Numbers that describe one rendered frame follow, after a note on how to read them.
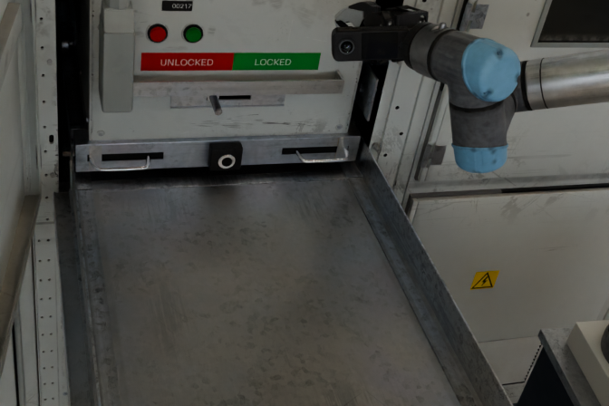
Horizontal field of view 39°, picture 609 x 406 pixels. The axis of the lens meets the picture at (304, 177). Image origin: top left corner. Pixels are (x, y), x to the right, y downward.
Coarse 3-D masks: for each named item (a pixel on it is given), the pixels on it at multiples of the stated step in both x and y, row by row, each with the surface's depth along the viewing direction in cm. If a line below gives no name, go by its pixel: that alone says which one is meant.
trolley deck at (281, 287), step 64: (128, 192) 156; (192, 192) 159; (256, 192) 161; (320, 192) 164; (64, 256) 140; (128, 256) 142; (192, 256) 145; (256, 256) 147; (320, 256) 150; (384, 256) 152; (64, 320) 129; (128, 320) 131; (192, 320) 133; (256, 320) 135; (320, 320) 137; (384, 320) 139; (128, 384) 121; (192, 384) 123; (256, 384) 125; (320, 384) 127; (384, 384) 129; (448, 384) 130
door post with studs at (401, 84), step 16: (416, 0) 149; (432, 0) 150; (432, 16) 152; (400, 64) 154; (384, 80) 158; (400, 80) 158; (416, 80) 159; (384, 96) 160; (400, 96) 161; (384, 112) 162; (400, 112) 163; (384, 128) 165; (400, 128) 165; (384, 144) 167; (400, 144) 168; (384, 160) 169
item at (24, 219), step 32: (0, 0) 118; (32, 0) 128; (0, 32) 116; (32, 32) 133; (0, 64) 111; (32, 64) 137; (0, 96) 122; (32, 96) 140; (0, 128) 124; (32, 128) 144; (0, 160) 125; (32, 160) 148; (0, 192) 127; (32, 192) 152; (0, 224) 128; (32, 224) 143; (0, 256) 130; (0, 288) 132; (0, 320) 128; (0, 352) 123
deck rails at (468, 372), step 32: (384, 192) 160; (96, 224) 147; (384, 224) 159; (96, 256) 141; (416, 256) 148; (96, 288) 135; (416, 288) 146; (96, 320) 130; (448, 320) 137; (96, 352) 125; (448, 352) 135; (480, 352) 128; (96, 384) 112; (480, 384) 128
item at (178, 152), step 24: (96, 144) 153; (120, 144) 154; (144, 144) 155; (168, 144) 157; (192, 144) 158; (264, 144) 163; (288, 144) 164; (312, 144) 166; (336, 144) 168; (168, 168) 160
